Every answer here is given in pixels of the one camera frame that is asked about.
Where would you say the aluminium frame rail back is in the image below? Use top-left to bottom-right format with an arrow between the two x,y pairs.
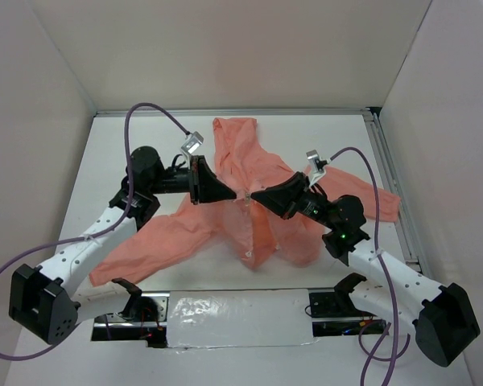
93,106 -> 382,118

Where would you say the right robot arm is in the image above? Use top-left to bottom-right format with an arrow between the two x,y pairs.
251,172 -> 481,368

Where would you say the aluminium frame rail right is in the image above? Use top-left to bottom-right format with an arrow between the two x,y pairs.
362,107 -> 433,278

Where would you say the white front cover panel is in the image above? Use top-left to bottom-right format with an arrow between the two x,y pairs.
167,289 -> 315,349

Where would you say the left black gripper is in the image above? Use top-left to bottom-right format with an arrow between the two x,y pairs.
148,155 -> 236,205

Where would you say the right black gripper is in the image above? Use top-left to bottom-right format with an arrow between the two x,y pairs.
252,170 -> 339,230

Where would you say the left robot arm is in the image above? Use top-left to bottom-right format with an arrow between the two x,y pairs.
8,146 -> 237,345

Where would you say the pink jacket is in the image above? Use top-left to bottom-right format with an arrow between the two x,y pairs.
89,116 -> 401,289

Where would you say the aluminium frame rail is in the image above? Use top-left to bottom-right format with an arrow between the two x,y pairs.
93,106 -> 382,118
362,107 -> 433,278

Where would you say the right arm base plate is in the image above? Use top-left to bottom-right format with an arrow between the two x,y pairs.
304,288 -> 386,338

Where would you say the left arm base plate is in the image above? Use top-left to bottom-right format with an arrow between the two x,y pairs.
91,292 -> 170,349

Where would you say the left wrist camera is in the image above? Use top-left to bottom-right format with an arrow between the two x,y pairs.
180,131 -> 204,162

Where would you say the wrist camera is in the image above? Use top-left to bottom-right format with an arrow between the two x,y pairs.
306,150 -> 330,187
180,131 -> 204,162

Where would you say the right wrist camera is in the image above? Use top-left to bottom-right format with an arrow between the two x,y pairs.
306,150 -> 330,187

